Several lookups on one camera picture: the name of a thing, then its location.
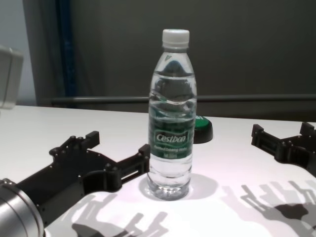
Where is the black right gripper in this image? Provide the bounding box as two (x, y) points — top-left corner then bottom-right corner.
(251, 121), (316, 177)

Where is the clear water bottle green label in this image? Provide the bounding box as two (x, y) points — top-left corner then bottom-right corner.
(146, 28), (198, 200)

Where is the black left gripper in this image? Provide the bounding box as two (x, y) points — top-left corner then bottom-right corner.
(17, 131), (151, 228)

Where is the green YES button black base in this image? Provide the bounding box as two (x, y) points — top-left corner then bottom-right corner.
(194, 115), (214, 144)

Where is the blue vertical post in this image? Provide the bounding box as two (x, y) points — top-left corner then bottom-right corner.
(55, 0), (75, 98)

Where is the grey horizontal rail bar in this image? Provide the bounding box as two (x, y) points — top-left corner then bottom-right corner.
(50, 95), (316, 106)

